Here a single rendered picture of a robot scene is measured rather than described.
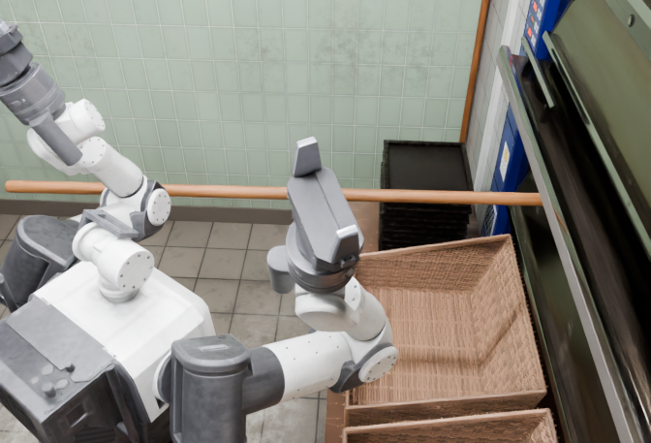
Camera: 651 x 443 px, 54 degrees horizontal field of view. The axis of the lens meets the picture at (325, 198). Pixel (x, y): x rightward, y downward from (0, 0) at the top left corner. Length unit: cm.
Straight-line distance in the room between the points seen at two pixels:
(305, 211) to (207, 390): 32
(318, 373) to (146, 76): 206
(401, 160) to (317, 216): 146
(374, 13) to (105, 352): 191
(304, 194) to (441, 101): 213
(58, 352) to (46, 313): 8
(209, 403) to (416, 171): 134
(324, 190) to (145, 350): 40
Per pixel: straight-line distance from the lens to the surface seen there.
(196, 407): 92
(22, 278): 119
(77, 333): 101
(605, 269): 111
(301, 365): 99
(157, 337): 98
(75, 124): 119
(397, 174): 206
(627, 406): 92
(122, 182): 132
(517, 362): 176
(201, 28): 270
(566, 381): 152
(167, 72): 283
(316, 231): 67
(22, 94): 116
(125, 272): 94
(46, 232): 118
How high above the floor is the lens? 213
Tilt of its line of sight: 39 degrees down
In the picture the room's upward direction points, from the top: straight up
